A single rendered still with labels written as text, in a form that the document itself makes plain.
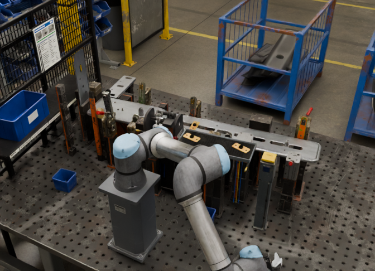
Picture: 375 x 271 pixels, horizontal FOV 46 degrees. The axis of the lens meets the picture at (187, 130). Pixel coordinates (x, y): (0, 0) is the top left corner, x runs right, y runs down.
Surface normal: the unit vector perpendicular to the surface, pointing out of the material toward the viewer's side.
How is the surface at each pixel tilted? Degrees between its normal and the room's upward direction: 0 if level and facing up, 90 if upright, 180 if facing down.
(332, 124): 0
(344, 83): 0
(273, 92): 0
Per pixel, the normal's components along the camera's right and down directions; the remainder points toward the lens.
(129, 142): -0.11, -0.77
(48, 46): 0.94, 0.20
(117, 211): -0.47, 0.51
